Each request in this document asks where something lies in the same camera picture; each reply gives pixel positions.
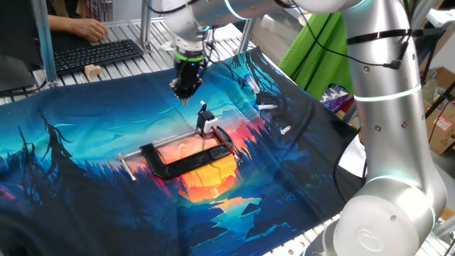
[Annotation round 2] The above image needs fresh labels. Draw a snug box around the purple patterned cloth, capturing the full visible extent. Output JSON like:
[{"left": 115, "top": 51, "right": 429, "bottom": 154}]
[{"left": 319, "top": 85, "right": 356, "bottom": 114}]

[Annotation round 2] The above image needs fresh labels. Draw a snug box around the green cloth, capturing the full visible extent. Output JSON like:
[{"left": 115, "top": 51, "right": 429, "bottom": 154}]
[{"left": 279, "top": 6, "right": 356, "bottom": 100}]

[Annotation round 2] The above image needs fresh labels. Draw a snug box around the black C-clamp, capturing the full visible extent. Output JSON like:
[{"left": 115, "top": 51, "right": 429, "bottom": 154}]
[{"left": 117, "top": 126, "right": 235, "bottom": 181}]

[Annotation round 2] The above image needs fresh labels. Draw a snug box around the aluminium frame post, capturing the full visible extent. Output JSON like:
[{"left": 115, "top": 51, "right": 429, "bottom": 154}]
[
  {"left": 236, "top": 17, "right": 257, "bottom": 55},
  {"left": 33, "top": 0, "right": 58, "bottom": 88},
  {"left": 137, "top": 0, "right": 154, "bottom": 53}
]

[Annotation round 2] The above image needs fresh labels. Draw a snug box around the black arm strap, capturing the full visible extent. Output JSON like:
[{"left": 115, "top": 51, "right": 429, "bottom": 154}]
[{"left": 346, "top": 28, "right": 413, "bottom": 46}]

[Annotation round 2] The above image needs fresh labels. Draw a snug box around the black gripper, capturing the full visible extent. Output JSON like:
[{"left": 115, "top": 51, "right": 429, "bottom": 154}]
[{"left": 169, "top": 58, "right": 204, "bottom": 107}]

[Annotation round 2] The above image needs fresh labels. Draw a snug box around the white crumpled tissue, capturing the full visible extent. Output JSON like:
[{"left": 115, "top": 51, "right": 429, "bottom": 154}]
[{"left": 158, "top": 39, "right": 178, "bottom": 51}]

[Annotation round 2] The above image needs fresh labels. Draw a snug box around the white camera device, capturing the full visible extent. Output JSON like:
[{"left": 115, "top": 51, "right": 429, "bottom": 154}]
[{"left": 424, "top": 9, "right": 455, "bottom": 31}]

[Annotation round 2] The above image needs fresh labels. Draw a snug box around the cardboard box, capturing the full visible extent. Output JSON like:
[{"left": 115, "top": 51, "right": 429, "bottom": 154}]
[{"left": 422, "top": 65, "right": 455, "bottom": 157}]

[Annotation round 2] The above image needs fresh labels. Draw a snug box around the large clear blue-capped tube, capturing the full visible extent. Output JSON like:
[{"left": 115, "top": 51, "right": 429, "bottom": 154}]
[{"left": 243, "top": 73, "right": 262, "bottom": 95}]

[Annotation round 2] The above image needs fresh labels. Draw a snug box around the black monitor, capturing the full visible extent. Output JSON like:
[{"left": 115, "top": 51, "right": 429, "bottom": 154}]
[{"left": 0, "top": 0, "right": 46, "bottom": 72}]

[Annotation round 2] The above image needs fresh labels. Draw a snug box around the black tripod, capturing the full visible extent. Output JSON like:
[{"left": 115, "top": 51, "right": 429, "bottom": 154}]
[{"left": 419, "top": 33, "right": 455, "bottom": 143}]

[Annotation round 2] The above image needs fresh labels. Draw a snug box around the red pencil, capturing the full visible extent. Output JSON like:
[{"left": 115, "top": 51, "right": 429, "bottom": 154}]
[{"left": 211, "top": 126, "right": 240, "bottom": 161}]

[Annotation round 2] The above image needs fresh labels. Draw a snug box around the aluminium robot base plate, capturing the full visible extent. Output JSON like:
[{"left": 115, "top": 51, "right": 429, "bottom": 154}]
[{"left": 264, "top": 227, "right": 321, "bottom": 256}]

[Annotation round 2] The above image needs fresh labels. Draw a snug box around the person's brown-shirted torso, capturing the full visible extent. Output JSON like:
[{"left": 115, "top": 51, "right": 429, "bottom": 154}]
[{"left": 45, "top": 0, "right": 93, "bottom": 18}]

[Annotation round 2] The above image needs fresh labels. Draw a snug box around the person's forearm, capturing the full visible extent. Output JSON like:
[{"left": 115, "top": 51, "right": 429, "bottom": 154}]
[{"left": 48, "top": 14, "right": 82, "bottom": 35}]

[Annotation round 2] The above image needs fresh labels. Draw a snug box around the small wooden block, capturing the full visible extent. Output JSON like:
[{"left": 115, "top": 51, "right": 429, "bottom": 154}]
[{"left": 84, "top": 63, "right": 103, "bottom": 79}]

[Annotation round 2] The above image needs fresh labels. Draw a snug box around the landscape print cloth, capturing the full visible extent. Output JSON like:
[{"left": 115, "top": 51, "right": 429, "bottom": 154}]
[{"left": 0, "top": 46, "right": 367, "bottom": 256}]

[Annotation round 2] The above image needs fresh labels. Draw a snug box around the black camera cable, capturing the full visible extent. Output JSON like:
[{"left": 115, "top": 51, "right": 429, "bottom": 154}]
[{"left": 291, "top": 0, "right": 405, "bottom": 71}]

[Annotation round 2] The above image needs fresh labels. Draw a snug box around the person's hand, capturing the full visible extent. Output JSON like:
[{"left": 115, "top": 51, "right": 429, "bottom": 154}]
[{"left": 69, "top": 17, "right": 109, "bottom": 43}]

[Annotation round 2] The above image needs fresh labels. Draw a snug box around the black keyboard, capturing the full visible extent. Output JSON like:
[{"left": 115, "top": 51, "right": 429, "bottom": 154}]
[{"left": 53, "top": 38, "right": 145, "bottom": 77}]

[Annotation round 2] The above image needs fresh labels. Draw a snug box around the black white pencil sharpener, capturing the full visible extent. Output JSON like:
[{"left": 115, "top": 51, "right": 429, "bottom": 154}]
[{"left": 195, "top": 100, "right": 220, "bottom": 138}]

